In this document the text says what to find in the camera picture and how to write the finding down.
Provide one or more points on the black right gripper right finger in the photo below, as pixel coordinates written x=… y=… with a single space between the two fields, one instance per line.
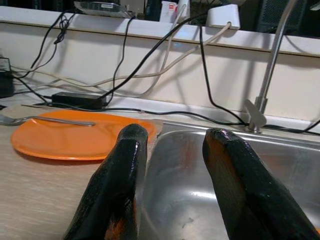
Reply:
x=250 y=195

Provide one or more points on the black charger box white label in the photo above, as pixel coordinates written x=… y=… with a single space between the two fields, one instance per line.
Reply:
x=5 y=80

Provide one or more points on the black mesh box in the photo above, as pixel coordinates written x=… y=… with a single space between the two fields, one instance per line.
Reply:
x=275 y=15

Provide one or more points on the stainless steel fork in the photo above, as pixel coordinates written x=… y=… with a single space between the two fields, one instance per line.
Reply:
x=62 y=121

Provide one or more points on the slim steel faucet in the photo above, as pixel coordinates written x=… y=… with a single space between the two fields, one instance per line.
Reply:
x=272 y=62

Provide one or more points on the white wall ledge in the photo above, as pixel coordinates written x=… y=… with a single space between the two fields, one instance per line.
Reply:
x=100 y=27

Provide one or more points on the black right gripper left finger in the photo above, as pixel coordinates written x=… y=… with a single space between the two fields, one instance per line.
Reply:
x=117 y=187

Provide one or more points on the stainless steel sink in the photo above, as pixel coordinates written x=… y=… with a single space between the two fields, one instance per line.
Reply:
x=180 y=187

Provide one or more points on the white plastic box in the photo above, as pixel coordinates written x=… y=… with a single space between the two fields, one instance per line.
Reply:
x=222 y=15

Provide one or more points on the slim black power adapter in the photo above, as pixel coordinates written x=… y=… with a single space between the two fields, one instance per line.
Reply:
x=80 y=98

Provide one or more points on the beige woven placemat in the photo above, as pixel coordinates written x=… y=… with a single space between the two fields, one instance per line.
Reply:
x=37 y=195

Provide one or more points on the white carton red print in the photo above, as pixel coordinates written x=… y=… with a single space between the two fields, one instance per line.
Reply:
x=170 y=11

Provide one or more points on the orange plastic plate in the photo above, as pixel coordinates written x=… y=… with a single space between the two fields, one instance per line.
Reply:
x=62 y=140

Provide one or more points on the silver metal tray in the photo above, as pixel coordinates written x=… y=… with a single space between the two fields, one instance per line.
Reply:
x=100 y=8

